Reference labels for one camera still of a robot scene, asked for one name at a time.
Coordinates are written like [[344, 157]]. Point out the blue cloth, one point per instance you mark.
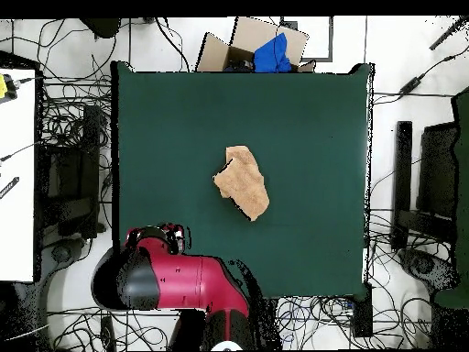
[[271, 55]]

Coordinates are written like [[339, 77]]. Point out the grey rectangular frame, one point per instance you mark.
[[331, 40]]

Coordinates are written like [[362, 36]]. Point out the black power adapter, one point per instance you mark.
[[410, 86]]

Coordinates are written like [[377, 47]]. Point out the peach terry towel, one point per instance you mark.
[[245, 183]]

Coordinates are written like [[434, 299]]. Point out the black equipment case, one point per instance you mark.
[[69, 176]]

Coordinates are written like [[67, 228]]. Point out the yellow and black tool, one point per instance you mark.
[[3, 86]]

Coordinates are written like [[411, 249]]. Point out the black long rod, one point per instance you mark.
[[449, 33]]

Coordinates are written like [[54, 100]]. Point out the white desk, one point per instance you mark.
[[16, 183]]

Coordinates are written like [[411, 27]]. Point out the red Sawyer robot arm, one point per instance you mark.
[[190, 282]]

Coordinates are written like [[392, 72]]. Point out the brown cardboard box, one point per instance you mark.
[[216, 55]]

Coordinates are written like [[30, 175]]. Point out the dark green table cloth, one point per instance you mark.
[[183, 146]]

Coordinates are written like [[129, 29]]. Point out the black pedestal foot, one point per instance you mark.
[[60, 253], [421, 264]]

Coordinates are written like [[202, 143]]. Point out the black upright bar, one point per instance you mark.
[[403, 176]]

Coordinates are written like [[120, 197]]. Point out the black flat panel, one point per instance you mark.
[[438, 172]]

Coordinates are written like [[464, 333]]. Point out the black power strip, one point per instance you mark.
[[362, 311]]

